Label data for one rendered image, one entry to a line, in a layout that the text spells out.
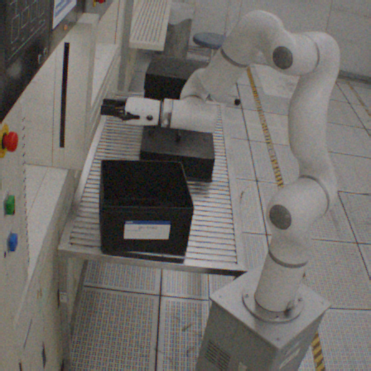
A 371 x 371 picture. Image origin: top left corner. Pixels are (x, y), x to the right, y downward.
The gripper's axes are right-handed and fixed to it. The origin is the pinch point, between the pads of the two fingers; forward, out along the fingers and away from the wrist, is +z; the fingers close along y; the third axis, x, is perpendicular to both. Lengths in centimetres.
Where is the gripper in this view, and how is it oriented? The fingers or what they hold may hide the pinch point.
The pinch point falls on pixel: (108, 107)
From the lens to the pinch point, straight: 157.6
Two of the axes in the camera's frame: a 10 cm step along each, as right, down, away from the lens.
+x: 1.3, -8.4, -5.3
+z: -9.9, -1.1, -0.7
